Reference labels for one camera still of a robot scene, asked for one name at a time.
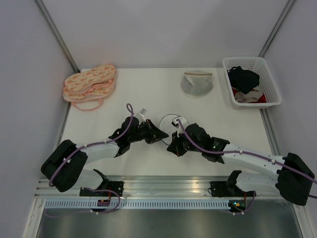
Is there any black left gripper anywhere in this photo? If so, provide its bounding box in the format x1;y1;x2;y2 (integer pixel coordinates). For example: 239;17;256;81
129;119;169;144

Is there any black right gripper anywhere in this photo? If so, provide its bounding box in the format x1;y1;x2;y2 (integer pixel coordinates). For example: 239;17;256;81
167;128;203;157

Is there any blue-zipper white mesh laundry bag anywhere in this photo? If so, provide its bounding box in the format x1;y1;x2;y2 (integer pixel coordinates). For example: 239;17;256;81
158;114;190;146

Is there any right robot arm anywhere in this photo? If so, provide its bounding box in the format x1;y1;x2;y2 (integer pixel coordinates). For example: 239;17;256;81
167;119;316;206

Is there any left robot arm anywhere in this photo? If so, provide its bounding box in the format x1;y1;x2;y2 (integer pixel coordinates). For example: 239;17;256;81
41;117;168;196

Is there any beige-trim mesh laundry bag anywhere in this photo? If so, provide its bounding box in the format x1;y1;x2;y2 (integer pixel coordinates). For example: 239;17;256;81
180;70;213;98

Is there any pink patterned laundry bag stack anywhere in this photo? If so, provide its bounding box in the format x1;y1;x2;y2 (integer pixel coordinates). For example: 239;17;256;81
62;63;117;112

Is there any beige bra in basket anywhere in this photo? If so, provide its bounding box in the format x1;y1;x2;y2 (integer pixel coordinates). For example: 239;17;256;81
234;91;264;103

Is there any black garment in basket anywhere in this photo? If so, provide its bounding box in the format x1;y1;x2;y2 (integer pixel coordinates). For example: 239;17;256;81
227;66;260;94

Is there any red garment in basket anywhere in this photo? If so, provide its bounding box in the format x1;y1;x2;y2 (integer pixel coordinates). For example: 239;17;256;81
232;88;266;103

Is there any white plastic basket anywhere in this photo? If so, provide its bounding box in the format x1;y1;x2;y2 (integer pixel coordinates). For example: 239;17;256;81
222;57;282;109

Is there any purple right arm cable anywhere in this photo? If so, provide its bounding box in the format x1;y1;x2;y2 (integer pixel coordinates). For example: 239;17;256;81
176;119;317;215

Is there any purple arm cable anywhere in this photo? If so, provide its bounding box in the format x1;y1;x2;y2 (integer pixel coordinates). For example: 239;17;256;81
43;103;136;218
176;119;317;215

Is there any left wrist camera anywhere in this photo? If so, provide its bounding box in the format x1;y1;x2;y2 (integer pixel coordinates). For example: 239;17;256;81
137;108;147;121

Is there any aluminium rail table edge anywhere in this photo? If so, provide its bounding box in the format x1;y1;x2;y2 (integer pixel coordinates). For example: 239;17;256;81
34;175;305;199

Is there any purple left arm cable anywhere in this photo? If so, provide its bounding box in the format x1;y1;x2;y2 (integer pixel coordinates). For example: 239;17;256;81
43;103;136;218

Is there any white slotted cable duct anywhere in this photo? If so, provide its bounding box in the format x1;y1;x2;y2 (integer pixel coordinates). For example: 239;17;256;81
45;199;230;210

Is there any left aluminium corner post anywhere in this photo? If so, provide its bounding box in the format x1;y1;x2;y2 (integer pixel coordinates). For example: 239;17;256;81
33;0;80;73

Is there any aluminium corner post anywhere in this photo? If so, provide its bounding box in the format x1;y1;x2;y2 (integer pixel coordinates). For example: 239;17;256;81
258;0;297;58
33;0;80;73

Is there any right aluminium corner post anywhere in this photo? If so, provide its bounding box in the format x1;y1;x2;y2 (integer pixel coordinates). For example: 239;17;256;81
258;0;297;58

